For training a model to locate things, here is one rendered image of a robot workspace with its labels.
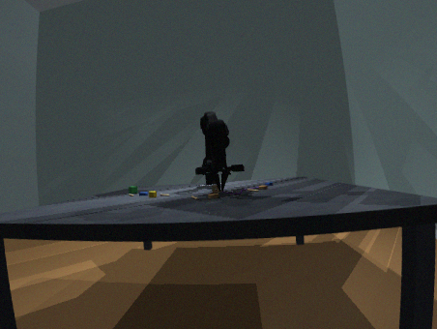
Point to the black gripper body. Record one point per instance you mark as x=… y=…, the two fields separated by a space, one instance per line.
x=219 y=161

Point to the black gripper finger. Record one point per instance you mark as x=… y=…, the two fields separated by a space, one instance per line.
x=224 y=177
x=216 y=178

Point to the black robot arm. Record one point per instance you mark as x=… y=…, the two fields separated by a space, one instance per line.
x=216 y=139

